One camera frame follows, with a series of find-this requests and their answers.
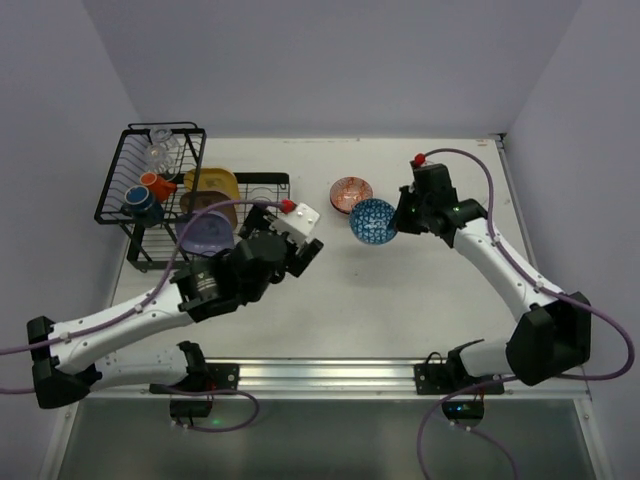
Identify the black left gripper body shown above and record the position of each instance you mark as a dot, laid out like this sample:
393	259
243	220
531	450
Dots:
289	245

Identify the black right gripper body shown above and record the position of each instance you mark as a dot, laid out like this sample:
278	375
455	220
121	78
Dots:
407	216

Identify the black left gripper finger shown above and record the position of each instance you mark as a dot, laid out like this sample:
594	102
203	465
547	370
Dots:
258	219
304	256

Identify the purple plastic plate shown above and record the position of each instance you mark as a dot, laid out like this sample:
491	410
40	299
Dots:
209	234

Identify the blue triangle pattern bowl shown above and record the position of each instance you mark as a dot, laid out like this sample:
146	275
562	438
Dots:
370	222

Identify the red-inside blue-outside bowl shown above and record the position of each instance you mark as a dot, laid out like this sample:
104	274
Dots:
346	192

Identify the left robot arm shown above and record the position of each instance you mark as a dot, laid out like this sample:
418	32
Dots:
72	359

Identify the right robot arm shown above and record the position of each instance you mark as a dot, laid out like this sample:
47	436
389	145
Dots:
550	337

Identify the yellow plastic plate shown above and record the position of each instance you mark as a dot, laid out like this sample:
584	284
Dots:
212	178

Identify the brown plastic plate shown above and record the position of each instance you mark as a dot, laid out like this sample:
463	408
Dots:
197	200

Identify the orange mug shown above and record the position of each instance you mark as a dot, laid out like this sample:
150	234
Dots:
161	188

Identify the clear drinking glass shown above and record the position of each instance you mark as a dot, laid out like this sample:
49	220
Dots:
163	138
159	160

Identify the blue mug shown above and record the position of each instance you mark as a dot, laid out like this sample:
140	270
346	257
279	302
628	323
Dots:
141	205

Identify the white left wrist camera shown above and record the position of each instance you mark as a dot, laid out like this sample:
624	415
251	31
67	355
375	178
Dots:
297	221

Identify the black wire dish rack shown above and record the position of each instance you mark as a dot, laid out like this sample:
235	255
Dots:
150	247

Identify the aluminium table rail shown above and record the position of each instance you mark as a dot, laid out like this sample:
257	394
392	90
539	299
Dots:
325	377

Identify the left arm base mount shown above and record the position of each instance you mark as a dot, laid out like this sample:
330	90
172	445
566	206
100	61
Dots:
196	391

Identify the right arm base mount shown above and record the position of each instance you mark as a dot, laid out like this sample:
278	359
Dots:
437	375

